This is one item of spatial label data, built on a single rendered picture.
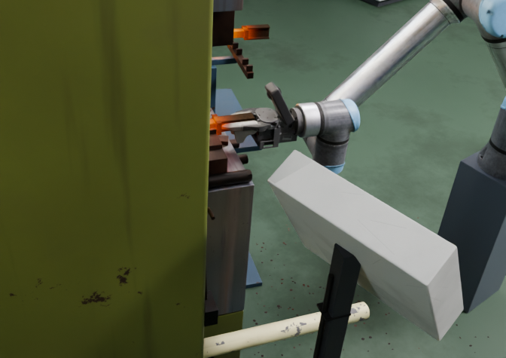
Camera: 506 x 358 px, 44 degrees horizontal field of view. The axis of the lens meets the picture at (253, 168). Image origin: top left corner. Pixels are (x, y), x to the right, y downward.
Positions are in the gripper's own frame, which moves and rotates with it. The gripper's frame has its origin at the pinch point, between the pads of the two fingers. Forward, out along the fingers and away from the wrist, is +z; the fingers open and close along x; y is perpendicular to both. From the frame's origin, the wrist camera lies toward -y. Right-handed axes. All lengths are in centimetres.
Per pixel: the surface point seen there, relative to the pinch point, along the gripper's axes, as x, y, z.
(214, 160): -12.4, 2.2, 6.4
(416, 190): 73, 98, -126
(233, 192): -15.9, 10.0, 2.2
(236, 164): -6.8, 8.6, -1.2
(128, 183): -44, -19, 31
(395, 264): -71, -16, -5
